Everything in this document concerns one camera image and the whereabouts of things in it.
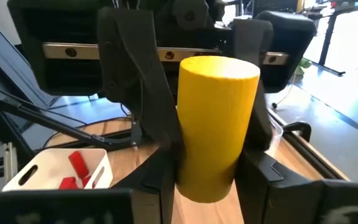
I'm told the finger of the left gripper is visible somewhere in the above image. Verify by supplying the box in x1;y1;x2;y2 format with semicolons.
232;18;275;152
97;7;185;154

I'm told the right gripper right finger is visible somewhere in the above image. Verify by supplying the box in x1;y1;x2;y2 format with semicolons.
234;148;358;224

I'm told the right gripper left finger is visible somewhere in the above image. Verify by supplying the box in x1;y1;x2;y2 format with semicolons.
0;148;177;224

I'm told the long red block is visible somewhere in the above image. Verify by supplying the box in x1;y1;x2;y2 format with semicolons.
68;151;90;180
58;176;80;190
81;175;93;189

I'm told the yellow cylinder block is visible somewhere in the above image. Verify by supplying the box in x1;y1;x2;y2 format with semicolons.
175;55;261;203

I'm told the green white shoe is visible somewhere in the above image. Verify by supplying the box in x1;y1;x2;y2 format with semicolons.
293;57;313;77

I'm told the clear plastic bin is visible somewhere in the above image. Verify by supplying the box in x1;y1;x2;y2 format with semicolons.
267;114;285;156

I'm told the black frame clamp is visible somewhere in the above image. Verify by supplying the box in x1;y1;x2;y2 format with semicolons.
283;121;313;142

